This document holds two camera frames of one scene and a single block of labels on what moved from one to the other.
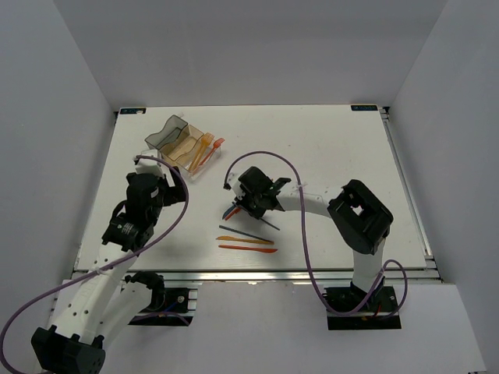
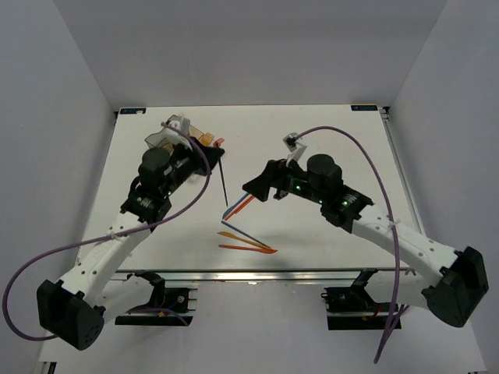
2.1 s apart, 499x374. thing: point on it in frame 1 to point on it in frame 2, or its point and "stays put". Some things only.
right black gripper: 243,203 to 274,176
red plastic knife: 249,248 stays put
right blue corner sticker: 364,107 stays put
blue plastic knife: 224,216 stays put
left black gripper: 176,193 to 196,156
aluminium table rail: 283,275 stays put
